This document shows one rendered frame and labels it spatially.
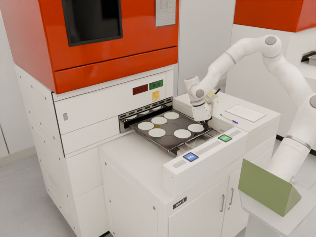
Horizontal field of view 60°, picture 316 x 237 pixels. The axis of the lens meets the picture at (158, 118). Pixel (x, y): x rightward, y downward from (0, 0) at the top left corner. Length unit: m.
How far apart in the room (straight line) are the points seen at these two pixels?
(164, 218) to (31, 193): 1.69
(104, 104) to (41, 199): 1.34
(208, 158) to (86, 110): 0.71
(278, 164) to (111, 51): 0.97
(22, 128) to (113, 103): 1.67
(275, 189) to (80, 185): 1.11
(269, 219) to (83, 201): 1.11
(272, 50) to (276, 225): 0.82
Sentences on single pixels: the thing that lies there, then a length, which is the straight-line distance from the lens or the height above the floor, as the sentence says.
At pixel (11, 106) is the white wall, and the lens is 3.04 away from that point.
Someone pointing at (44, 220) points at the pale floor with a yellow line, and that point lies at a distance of 2.50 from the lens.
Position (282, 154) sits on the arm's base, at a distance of 1.33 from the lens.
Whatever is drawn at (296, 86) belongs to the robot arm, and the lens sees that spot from 1.46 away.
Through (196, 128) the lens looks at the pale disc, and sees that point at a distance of 1.69.
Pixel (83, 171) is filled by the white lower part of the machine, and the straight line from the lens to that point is 1.74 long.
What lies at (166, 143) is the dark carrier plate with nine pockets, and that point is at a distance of 1.54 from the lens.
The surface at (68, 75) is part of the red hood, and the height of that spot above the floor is 1.31.
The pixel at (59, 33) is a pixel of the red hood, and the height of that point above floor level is 1.50.
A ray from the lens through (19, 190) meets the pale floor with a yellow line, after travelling 2.88.
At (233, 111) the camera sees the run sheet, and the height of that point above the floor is 0.97.
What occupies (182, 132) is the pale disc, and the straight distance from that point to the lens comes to 1.64.
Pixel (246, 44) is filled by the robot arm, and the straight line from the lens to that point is 1.60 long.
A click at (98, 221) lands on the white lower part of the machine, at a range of 2.06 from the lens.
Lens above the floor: 1.73
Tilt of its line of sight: 28 degrees down
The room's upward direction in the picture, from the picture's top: straight up
